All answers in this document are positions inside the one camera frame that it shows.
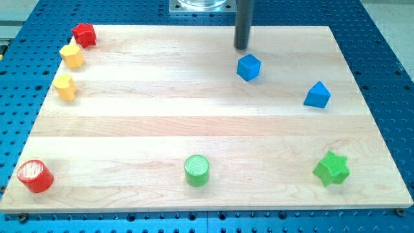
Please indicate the red cylinder block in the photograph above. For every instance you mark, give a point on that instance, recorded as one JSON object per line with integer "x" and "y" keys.
{"x": 35, "y": 176}

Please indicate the red star block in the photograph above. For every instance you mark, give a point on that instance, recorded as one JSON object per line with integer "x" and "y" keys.
{"x": 84, "y": 35}

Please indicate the green cylinder block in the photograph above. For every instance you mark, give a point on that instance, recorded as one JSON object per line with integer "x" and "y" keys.
{"x": 196, "y": 169}

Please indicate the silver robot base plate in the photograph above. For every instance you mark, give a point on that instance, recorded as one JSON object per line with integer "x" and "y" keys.
{"x": 202, "y": 6}

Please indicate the right board clamp screw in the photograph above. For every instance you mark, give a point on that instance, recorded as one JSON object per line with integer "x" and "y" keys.
{"x": 400, "y": 212}

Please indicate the light wooden board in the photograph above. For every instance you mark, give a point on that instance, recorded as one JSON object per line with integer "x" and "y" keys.
{"x": 149, "y": 97}

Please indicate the blue wooden cube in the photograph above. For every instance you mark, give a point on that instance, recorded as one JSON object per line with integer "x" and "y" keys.
{"x": 248, "y": 67}

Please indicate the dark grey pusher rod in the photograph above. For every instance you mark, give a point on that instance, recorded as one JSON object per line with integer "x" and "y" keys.
{"x": 243, "y": 22}

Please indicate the blue triangular prism block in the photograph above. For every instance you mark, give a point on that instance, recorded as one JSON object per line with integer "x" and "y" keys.
{"x": 317, "y": 96}

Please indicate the yellow hexagon block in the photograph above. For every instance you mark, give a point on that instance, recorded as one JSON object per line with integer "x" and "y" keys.
{"x": 72, "y": 56}

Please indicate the yellow heart block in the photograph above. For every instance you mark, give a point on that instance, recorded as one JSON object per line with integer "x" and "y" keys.
{"x": 65, "y": 86}

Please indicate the left board clamp screw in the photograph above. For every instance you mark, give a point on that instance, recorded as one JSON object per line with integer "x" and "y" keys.
{"x": 22, "y": 217}

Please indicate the green star block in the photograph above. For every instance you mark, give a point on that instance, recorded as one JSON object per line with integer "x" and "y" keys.
{"x": 332, "y": 169}

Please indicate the board clamp screw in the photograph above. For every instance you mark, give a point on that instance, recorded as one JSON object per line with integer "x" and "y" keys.
{"x": 22, "y": 217}
{"x": 400, "y": 212}

